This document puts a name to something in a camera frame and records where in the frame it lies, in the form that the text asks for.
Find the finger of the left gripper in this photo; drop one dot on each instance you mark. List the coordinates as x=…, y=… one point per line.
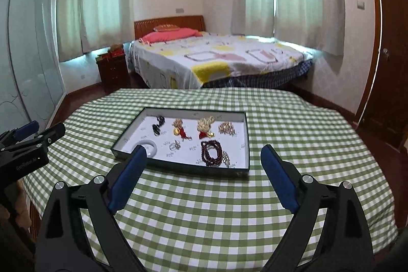
x=26, y=131
x=10, y=147

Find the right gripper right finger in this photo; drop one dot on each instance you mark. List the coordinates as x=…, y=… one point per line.
x=283, y=176

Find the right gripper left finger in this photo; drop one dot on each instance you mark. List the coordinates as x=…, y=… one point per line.
x=123, y=177

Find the silver pearl rings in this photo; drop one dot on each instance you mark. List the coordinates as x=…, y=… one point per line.
x=174, y=145

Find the gold charm red tassel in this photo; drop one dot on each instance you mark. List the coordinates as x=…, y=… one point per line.
x=207, y=134

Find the operator left hand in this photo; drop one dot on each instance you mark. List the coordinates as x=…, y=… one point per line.
x=5, y=216

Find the pale jade bangle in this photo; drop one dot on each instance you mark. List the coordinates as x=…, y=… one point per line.
x=149, y=145

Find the glass sliding wardrobe door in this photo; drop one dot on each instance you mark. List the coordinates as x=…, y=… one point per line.
x=31, y=84

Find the silver crystal brooch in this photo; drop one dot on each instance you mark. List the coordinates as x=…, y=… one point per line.
x=226, y=159

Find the green checkered tablecloth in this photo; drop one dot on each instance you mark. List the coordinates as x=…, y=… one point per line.
x=177, y=223

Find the dark wooden nightstand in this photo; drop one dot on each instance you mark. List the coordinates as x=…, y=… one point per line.
x=113, y=72

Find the brown wooden door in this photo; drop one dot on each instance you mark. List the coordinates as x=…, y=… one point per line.
x=383, y=108

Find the red items on nightstand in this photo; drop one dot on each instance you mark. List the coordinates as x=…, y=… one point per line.
x=116, y=50

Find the pink pillow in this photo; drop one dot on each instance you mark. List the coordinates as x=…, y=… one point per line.
x=157, y=37

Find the bed with patterned sheet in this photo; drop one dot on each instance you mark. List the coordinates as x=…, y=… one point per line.
x=219, y=61

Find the wooden headboard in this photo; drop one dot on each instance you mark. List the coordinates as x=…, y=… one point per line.
x=143, y=27

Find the orange patterned pillow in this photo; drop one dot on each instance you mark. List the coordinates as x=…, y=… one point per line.
x=166, y=28

